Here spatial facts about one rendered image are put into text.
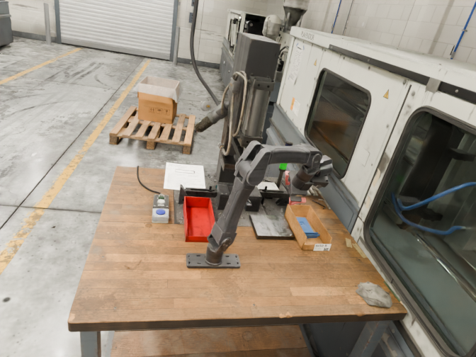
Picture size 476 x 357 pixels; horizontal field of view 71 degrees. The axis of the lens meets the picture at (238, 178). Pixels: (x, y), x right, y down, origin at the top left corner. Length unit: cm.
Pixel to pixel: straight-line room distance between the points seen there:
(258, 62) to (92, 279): 101
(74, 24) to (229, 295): 1027
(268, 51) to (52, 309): 188
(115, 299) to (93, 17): 1005
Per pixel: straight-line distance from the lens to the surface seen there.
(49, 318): 233
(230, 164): 145
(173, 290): 116
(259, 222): 150
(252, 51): 142
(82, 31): 1097
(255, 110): 139
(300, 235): 145
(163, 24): 1054
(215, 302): 114
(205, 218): 148
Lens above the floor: 175
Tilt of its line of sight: 27 degrees down
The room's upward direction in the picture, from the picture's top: 11 degrees clockwise
